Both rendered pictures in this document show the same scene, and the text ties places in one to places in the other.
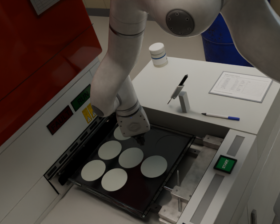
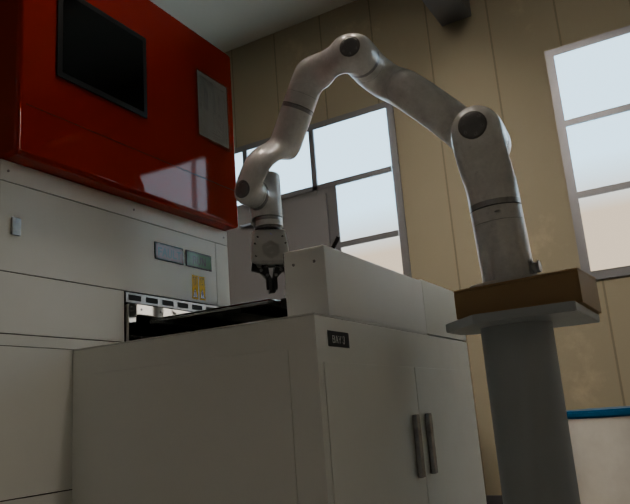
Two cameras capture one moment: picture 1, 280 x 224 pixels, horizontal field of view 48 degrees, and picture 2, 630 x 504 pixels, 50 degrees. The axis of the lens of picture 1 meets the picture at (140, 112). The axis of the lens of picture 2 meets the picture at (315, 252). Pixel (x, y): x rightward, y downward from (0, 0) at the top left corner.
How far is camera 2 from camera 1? 1.55 m
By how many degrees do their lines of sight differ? 56
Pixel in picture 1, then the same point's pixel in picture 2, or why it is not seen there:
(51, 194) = (118, 329)
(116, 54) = (281, 129)
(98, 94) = (253, 160)
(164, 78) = not seen: hidden behind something
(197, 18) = (361, 42)
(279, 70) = (420, 94)
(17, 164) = (110, 240)
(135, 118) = (275, 237)
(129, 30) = (301, 100)
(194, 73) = not seen: hidden behind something
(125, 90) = (274, 190)
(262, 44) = (406, 77)
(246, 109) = not seen: hidden behind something
